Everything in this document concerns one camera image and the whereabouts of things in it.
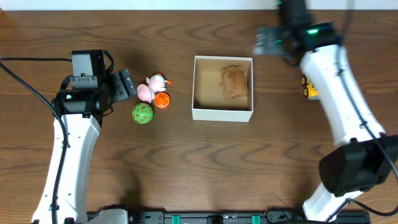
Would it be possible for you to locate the brown plush toy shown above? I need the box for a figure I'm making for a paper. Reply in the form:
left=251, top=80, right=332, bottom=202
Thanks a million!
left=219, top=65, right=248, bottom=100

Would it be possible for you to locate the right black cable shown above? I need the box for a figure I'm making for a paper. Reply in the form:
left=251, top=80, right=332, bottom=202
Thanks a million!
left=329, top=43, right=398, bottom=217

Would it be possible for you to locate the white cardboard box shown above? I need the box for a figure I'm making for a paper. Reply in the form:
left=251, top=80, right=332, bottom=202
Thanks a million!
left=192, top=55, right=254, bottom=122

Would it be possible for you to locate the pink white pig toy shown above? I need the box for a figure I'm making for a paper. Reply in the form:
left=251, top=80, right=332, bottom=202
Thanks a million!
left=137, top=72, right=172, bottom=103

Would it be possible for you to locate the black cable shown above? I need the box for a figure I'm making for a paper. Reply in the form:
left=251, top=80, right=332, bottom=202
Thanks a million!
left=329, top=43, right=398, bottom=217
left=0, top=57, right=73, bottom=224

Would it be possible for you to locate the left black cable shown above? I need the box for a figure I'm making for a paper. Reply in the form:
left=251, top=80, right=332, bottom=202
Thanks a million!
left=0, top=57, right=73, bottom=224

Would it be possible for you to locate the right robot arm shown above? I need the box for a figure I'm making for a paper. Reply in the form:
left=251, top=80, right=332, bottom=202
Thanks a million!
left=253, top=0, right=397, bottom=223

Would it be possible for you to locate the green numbered ball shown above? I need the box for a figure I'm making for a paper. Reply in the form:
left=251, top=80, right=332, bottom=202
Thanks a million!
left=132, top=103, right=154, bottom=124

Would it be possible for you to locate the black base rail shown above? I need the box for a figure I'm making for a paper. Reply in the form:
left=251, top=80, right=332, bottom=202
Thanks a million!
left=86, top=210, right=371, bottom=224

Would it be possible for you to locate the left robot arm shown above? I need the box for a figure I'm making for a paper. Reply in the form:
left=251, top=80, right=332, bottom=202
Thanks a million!
left=32, top=70, right=137, bottom=223

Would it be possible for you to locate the grey yellow toy truck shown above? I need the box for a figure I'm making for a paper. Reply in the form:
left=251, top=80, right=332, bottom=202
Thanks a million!
left=301, top=75, right=319, bottom=100

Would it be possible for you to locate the orange ball toy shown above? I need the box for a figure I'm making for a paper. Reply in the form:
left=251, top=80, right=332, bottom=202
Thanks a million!
left=154, top=92, right=170, bottom=109

